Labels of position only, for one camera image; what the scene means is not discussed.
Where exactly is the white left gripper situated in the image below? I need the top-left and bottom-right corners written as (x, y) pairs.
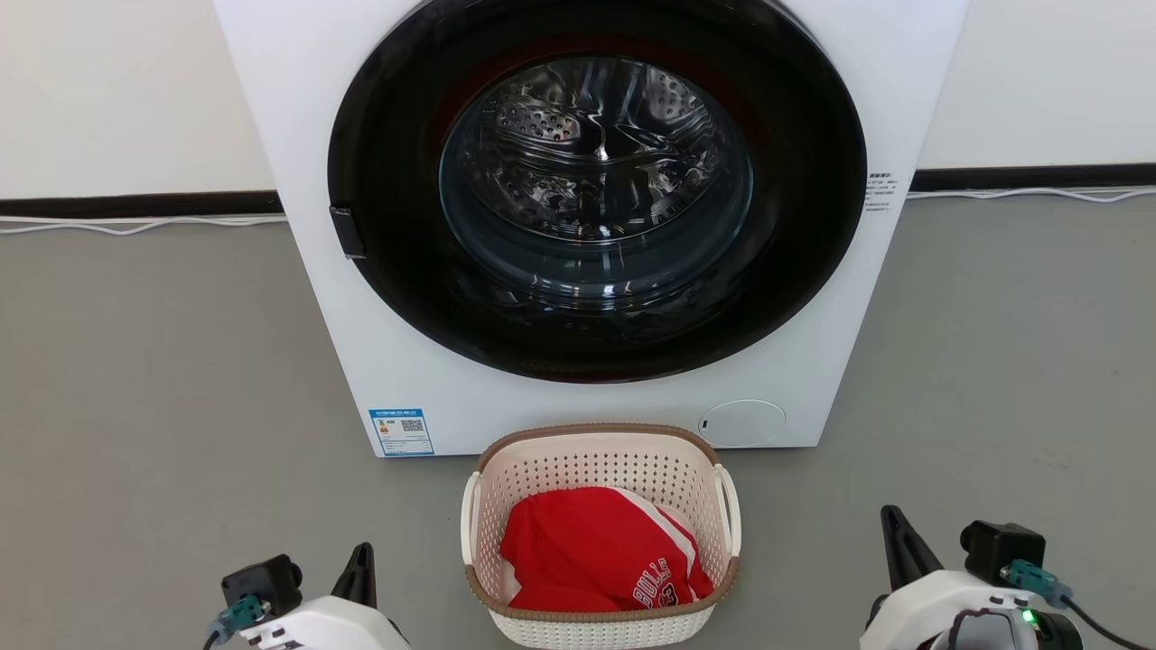
top-left (239, 542), bottom-right (412, 650)

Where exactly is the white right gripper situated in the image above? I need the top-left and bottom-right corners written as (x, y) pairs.
top-left (858, 505), bottom-right (1039, 650)

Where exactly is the cream perforated plastic laundry basket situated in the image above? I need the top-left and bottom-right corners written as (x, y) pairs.
top-left (461, 422), bottom-right (743, 650)

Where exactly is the blue white energy label sticker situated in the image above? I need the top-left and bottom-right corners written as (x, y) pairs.
top-left (368, 408), bottom-right (435, 457)

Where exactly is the round white filter cover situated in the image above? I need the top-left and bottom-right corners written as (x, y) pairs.
top-left (698, 399), bottom-right (788, 448)

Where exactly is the red Bulls basketball jersey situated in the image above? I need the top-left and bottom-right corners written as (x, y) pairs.
top-left (499, 487), bottom-right (715, 613)

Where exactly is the white front-load washing machine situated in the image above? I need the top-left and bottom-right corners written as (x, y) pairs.
top-left (213, 0), bottom-right (972, 458)

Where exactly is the small printed text sticker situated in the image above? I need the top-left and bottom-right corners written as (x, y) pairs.
top-left (864, 172), bottom-right (900, 214)

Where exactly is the round black glass washer door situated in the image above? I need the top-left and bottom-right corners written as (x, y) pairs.
top-left (327, 0), bottom-right (868, 384)

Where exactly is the stainless steel washer drum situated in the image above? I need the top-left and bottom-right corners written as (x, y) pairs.
top-left (440, 56), bottom-right (755, 312)

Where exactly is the black door latch handle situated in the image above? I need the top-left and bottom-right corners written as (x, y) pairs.
top-left (329, 206), bottom-right (367, 260)

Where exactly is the white floor cable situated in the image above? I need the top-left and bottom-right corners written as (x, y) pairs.
top-left (906, 186), bottom-right (1156, 204)
top-left (0, 215), bottom-right (288, 237)

